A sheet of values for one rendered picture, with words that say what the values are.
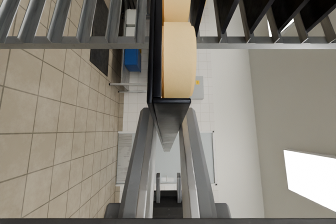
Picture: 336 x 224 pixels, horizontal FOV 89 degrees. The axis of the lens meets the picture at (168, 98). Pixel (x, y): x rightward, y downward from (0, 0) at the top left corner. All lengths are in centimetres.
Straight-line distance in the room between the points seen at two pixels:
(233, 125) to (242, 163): 80
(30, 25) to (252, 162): 409
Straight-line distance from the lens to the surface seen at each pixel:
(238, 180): 418
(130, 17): 393
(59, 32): 70
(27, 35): 75
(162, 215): 47
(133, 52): 353
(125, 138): 391
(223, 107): 401
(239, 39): 64
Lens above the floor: 105
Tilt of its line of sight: 1 degrees up
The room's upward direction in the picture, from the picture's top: 90 degrees clockwise
